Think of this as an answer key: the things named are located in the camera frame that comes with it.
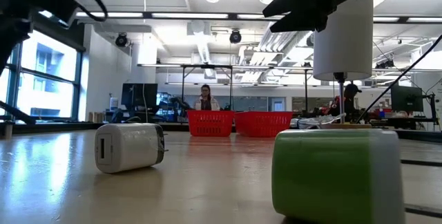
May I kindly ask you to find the red plastic mesh basket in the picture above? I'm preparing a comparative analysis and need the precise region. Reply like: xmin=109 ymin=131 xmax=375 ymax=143
xmin=186 ymin=109 xmax=236 ymax=138
xmin=234 ymin=111 xmax=294 ymax=138

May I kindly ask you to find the white plug charger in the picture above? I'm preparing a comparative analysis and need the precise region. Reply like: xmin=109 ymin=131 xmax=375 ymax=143
xmin=94 ymin=122 xmax=169 ymax=174

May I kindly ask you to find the green plug charger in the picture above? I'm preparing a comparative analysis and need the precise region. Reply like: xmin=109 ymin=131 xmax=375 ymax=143
xmin=271 ymin=128 xmax=405 ymax=224

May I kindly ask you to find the large window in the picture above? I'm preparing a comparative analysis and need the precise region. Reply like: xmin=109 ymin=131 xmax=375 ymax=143
xmin=0 ymin=26 xmax=86 ymax=122

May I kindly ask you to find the white shade table lamp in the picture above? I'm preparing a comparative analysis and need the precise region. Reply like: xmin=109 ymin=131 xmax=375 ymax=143
xmin=312 ymin=0 xmax=374 ymax=130

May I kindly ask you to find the ceiling light strip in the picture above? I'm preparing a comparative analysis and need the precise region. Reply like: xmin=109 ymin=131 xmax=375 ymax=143
xmin=372 ymin=15 xmax=442 ymax=24
xmin=74 ymin=11 xmax=311 ymax=20

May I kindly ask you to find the person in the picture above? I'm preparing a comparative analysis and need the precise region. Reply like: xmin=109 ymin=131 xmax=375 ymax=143
xmin=333 ymin=82 xmax=363 ymax=118
xmin=193 ymin=84 xmax=222 ymax=111

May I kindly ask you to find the black metal stand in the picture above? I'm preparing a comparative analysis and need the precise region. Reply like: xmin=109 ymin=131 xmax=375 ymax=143
xmin=136 ymin=63 xmax=314 ymax=113

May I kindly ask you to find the black computer monitor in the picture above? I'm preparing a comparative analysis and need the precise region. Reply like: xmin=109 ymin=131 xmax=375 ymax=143
xmin=390 ymin=84 xmax=425 ymax=113
xmin=120 ymin=82 xmax=159 ymax=107

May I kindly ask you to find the thin black power cable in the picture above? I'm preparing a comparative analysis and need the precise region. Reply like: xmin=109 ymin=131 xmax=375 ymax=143
xmin=356 ymin=33 xmax=442 ymax=124

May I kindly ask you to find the white lamp cable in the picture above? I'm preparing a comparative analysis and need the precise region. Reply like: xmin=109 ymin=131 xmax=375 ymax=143
xmin=289 ymin=113 xmax=347 ymax=130

